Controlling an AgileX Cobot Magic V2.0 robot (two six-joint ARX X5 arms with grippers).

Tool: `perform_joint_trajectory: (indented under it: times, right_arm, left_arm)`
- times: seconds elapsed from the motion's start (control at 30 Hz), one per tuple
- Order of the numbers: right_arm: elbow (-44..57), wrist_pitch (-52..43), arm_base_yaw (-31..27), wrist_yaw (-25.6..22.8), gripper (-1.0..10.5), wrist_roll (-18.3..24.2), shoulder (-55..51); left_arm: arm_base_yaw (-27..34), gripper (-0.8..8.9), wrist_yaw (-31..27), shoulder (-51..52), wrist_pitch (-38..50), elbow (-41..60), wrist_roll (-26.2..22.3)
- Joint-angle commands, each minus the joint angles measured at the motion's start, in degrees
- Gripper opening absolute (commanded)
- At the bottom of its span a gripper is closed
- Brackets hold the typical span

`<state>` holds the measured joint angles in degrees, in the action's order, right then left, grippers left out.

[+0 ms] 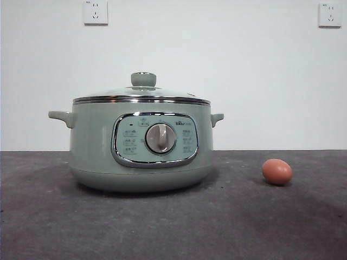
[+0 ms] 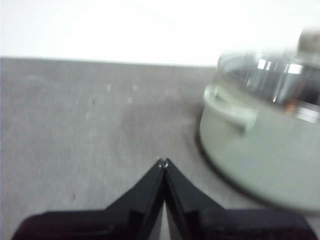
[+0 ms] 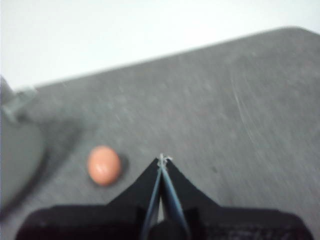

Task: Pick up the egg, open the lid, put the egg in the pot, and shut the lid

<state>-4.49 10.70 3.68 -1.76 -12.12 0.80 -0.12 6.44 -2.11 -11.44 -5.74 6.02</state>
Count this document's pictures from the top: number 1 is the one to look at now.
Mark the glass lid with green knob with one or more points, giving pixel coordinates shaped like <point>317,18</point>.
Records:
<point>143,79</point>

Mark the brown egg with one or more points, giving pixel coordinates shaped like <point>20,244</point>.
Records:
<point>277,172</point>

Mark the sage green electric cooking pot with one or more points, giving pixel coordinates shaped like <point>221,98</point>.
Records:
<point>92,140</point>

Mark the white wall socket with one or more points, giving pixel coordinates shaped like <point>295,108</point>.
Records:
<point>329,15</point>
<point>95,13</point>

